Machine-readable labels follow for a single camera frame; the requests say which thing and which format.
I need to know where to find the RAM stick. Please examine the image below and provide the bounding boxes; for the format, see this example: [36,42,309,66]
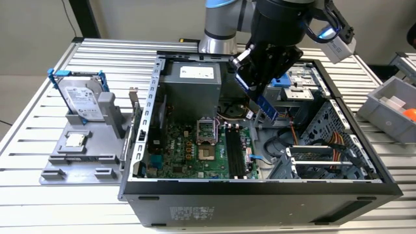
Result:
[233,72,280,123]
[54,157,113,163]

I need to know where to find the black RAM slot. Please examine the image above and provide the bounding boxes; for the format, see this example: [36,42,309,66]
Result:
[226,123,234,178]
[233,123,242,178]
[236,123,246,178]
[229,123,238,178]

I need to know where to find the blue drive latch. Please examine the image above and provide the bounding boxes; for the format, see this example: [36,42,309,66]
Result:
[270,74,289,87]

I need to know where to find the round black speaker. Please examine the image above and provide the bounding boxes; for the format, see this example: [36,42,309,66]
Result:
[222,102,248,119]

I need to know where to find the grey power supply unit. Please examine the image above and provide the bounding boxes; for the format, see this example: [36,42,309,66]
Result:
[158,60,224,124]

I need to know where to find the white block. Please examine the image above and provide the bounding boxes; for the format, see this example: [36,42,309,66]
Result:
[378,96,406,110]

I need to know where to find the grey plastic bin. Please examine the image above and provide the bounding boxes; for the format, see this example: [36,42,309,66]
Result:
[356,75,416,146]

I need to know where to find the orange ball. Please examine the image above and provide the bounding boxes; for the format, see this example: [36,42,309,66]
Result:
[401,108,416,122]

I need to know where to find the CPU socket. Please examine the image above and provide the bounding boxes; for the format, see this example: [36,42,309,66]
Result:
[197,145,217,161]

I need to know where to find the grey disk bay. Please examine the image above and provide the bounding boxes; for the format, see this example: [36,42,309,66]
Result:
[269,145,354,180]

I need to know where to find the green motherboard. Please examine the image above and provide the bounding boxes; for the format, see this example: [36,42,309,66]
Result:
[142,121,260,180]

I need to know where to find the silver hard disk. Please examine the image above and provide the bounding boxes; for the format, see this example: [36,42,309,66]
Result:
[57,80,106,122]

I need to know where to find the blue disk carrier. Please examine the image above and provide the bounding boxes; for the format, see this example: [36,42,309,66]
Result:
[46,69,109,125]

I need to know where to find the grey parts rack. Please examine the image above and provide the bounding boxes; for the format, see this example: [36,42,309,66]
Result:
[37,94,137,188]

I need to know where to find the black open PC case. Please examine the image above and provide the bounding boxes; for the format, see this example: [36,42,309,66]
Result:
[116,50,404,229]

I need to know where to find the silver CPU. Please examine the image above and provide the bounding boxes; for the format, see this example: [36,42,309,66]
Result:
[64,135,88,148]

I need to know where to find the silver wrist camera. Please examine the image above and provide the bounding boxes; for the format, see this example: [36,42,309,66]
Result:
[321,36,357,64]

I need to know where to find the black camera bracket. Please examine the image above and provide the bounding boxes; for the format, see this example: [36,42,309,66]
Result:
[324,0,356,49]

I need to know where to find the thin wire locking lever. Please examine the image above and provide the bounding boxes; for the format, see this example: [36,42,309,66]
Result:
[213,116,225,146]

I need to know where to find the orange yellow wire bundle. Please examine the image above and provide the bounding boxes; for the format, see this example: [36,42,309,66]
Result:
[326,131,345,171]

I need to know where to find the metal socket cover frame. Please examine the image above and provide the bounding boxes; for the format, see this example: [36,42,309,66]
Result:
[196,116,217,146]

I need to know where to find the graphics card with metal bracket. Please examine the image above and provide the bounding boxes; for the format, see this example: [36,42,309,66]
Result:
[120,88,144,169]

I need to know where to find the black vertical post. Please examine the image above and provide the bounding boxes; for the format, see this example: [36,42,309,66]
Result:
[68,0,100,39]

